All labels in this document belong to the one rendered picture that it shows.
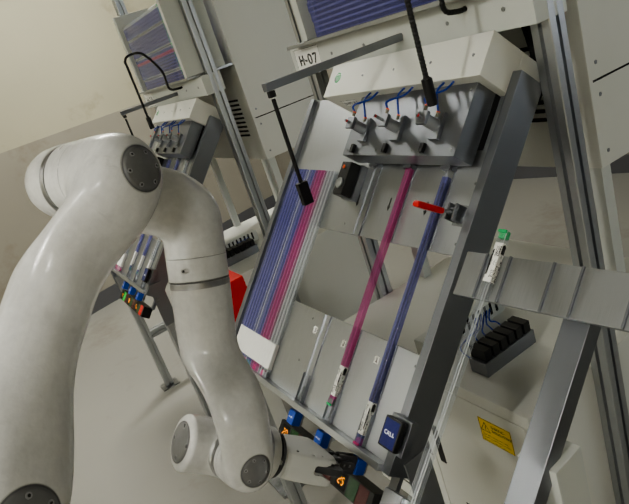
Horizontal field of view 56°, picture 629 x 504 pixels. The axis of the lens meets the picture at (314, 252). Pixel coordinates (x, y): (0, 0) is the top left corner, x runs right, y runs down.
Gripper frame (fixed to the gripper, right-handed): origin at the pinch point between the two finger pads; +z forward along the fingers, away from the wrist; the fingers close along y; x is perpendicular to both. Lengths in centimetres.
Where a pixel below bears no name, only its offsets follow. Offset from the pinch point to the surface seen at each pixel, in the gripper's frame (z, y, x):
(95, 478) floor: 16, -165, -81
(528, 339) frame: 45, -5, 31
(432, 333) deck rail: 1.3, 9.3, 26.8
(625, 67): 27, 10, 86
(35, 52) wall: -45, -389, 113
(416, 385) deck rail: 1.3, 9.5, 17.9
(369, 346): 2.5, -6.4, 20.2
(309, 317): 2.5, -29.0, 20.4
